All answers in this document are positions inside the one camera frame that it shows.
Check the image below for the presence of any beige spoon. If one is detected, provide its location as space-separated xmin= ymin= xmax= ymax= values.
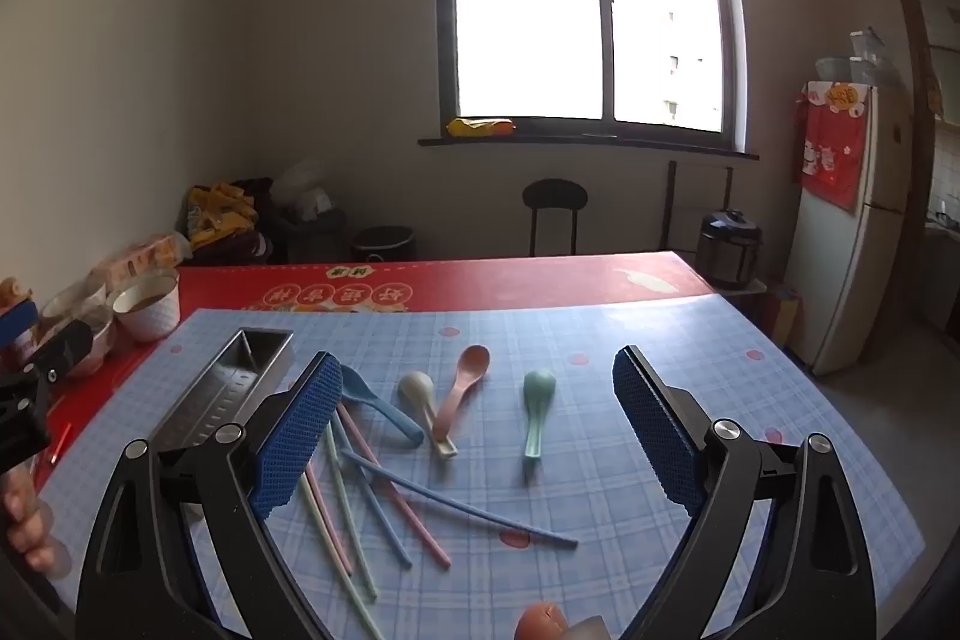
xmin=397 ymin=371 xmax=460 ymax=457

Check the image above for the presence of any yellow packet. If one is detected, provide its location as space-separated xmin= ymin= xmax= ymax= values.
xmin=447 ymin=117 xmax=517 ymax=139

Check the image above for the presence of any dark basket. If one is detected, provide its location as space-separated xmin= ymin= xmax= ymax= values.
xmin=266 ymin=209 xmax=350 ymax=266

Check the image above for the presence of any green spoon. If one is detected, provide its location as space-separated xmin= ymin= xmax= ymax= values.
xmin=523 ymin=370 xmax=557 ymax=459

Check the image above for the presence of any clear plastic bag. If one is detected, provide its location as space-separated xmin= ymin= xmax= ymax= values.
xmin=270 ymin=158 xmax=335 ymax=221

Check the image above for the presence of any pink spoon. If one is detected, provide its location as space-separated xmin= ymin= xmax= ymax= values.
xmin=431 ymin=344 xmax=491 ymax=444

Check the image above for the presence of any black round chair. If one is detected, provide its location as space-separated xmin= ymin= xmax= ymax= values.
xmin=523 ymin=179 xmax=588 ymax=257

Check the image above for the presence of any green chopstick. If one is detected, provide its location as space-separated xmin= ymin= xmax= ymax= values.
xmin=330 ymin=557 xmax=387 ymax=640
xmin=324 ymin=422 xmax=378 ymax=600

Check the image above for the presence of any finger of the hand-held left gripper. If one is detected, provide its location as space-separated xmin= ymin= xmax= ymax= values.
xmin=28 ymin=319 xmax=95 ymax=384
xmin=0 ymin=299 xmax=40 ymax=348

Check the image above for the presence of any dark window sill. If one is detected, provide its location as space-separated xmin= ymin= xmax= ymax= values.
xmin=418 ymin=136 xmax=760 ymax=161

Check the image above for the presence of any person's left hand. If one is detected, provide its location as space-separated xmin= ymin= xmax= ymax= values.
xmin=0 ymin=471 xmax=57 ymax=573

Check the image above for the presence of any window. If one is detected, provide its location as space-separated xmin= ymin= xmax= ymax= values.
xmin=435 ymin=0 xmax=751 ymax=150

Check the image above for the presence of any white bowl with soup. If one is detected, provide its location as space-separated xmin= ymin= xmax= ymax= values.
xmin=111 ymin=269 xmax=182 ymax=343

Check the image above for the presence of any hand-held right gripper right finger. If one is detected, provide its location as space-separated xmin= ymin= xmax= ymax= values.
xmin=611 ymin=345 xmax=878 ymax=640

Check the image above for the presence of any pile of yellow and dark clothes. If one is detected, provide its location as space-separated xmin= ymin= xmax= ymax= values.
xmin=180 ymin=179 xmax=275 ymax=266

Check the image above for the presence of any blue spoon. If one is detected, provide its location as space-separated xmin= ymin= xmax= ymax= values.
xmin=339 ymin=364 xmax=425 ymax=444

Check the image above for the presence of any clear plastic container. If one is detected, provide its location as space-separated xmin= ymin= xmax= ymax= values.
xmin=847 ymin=26 xmax=893 ymax=85

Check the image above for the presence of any wooden door frame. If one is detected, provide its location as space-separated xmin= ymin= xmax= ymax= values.
xmin=885 ymin=0 xmax=960 ymax=341

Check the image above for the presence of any stainless steel utensil box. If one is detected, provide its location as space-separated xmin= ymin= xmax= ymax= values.
xmin=148 ymin=329 xmax=295 ymax=453

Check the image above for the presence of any orange snack packet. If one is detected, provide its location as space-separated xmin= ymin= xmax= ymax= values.
xmin=90 ymin=235 xmax=185 ymax=292

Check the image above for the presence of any blue plaid mat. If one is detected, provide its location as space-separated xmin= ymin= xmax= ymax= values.
xmin=34 ymin=308 xmax=927 ymax=640

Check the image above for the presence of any white refrigerator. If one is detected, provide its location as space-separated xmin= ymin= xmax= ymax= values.
xmin=784 ymin=81 xmax=920 ymax=377

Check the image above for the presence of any folded dark metal rack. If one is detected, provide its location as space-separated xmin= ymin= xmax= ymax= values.
xmin=658 ymin=160 xmax=734 ymax=251

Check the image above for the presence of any black pressure cooker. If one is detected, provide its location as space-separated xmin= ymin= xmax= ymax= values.
xmin=696 ymin=209 xmax=764 ymax=290

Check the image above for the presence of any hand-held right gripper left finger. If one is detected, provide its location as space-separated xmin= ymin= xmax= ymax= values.
xmin=75 ymin=351 xmax=346 ymax=640

